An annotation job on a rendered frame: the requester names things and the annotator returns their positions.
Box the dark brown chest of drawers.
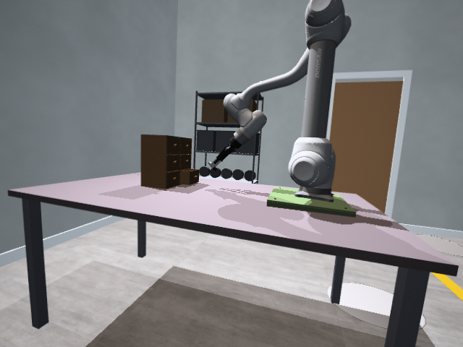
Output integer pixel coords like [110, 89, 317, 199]
[141, 134, 192, 189]

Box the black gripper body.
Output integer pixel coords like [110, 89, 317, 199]
[229, 137, 242, 151]

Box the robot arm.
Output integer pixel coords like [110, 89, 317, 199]
[224, 0, 351, 202]

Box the dark brown drawer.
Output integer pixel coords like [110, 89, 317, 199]
[181, 139, 191, 153]
[167, 137, 180, 153]
[180, 154, 191, 168]
[167, 154, 180, 171]
[180, 168, 199, 185]
[166, 171, 179, 188]

